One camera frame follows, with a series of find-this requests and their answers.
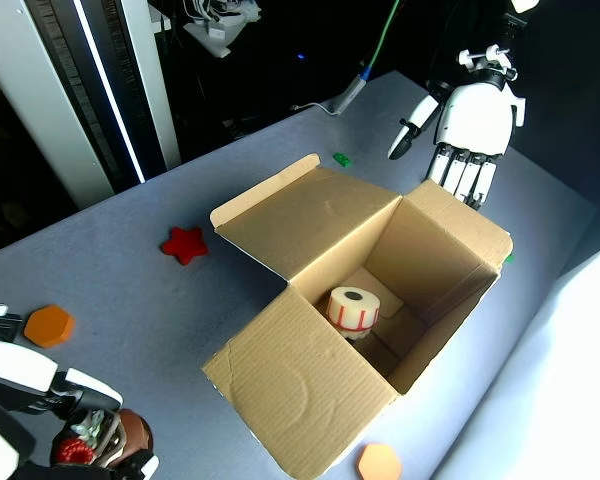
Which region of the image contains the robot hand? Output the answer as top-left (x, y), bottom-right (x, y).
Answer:
top-left (387, 82), bottom-right (527, 210)
top-left (0, 302), bottom-right (160, 480)

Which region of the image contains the chocolate toy cake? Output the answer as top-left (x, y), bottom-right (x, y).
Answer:
top-left (49, 407), bottom-right (155, 469)

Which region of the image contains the brown and white cardboard box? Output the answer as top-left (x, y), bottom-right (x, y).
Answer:
top-left (201, 153), bottom-right (515, 477)

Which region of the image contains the orange hexagon toy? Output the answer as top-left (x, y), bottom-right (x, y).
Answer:
top-left (358, 443), bottom-right (404, 480)
top-left (23, 304), bottom-right (76, 350)

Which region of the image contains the grey usb adapter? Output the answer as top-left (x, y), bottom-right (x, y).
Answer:
top-left (329, 62), bottom-right (375, 116)

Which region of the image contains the grey table cloth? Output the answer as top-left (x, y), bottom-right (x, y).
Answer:
top-left (0, 69), bottom-right (599, 480)

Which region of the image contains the red star toy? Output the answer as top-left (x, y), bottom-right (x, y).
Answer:
top-left (160, 225), bottom-right (210, 266)

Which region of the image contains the white robot body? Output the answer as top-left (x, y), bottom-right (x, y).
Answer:
top-left (427, 239), bottom-right (600, 480)

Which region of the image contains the green cable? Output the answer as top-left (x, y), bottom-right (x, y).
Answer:
top-left (367, 0), bottom-right (401, 69)

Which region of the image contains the white cable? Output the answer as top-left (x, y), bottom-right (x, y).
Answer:
top-left (289, 101), bottom-right (339, 117)

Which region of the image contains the white cabinet frame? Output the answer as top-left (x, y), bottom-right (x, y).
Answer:
top-left (0, 0), bottom-right (182, 211)

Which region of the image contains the white device with cables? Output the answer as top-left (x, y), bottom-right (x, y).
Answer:
top-left (182, 0), bottom-right (261, 59)

